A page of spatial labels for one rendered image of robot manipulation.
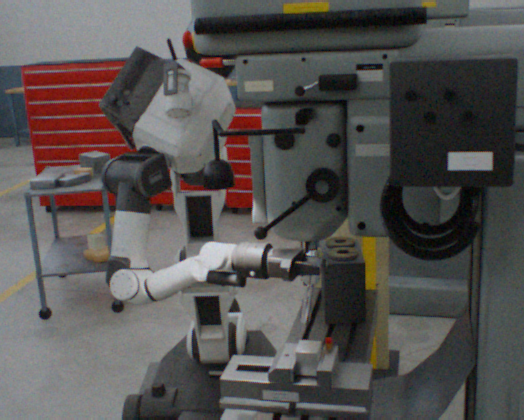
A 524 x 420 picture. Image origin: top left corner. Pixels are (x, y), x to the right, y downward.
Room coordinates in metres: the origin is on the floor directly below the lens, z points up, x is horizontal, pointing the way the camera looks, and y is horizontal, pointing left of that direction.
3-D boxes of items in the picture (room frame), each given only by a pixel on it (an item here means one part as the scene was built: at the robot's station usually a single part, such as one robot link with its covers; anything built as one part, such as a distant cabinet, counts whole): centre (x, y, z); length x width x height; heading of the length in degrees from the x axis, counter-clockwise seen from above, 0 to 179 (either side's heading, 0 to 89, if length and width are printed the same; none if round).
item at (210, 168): (1.56, 0.09, 1.46); 0.07 x 0.07 x 0.06
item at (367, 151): (1.50, -0.30, 1.47); 0.24 x 0.19 x 0.26; 167
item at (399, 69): (1.16, -0.32, 1.62); 0.20 x 0.09 x 0.21; 77
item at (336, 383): (1.49, -0.06, 0.98); 0.35 x 0.15 x 0.11; 76
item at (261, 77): (1.54, -0.15, 1.68); 0.34 x 0.24 x 0.10; 77
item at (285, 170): (1.55, -0.11, 1.47); 0.21 x 0.19 x 0.32; 167
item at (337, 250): (1.99, -0.23, 1.03); 0.22 x 0.12 x 0.20; 177
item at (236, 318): (2.35, 0.19, 0.68); 0.21 x 0.20 x 0.13; 177
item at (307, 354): (1.48, -0.09, 1.03); 0.06 x 0.05 x 0.06; 166
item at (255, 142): (1.58, 0.00, 1.45); 0.04 x 0.04 x 0.21; 77
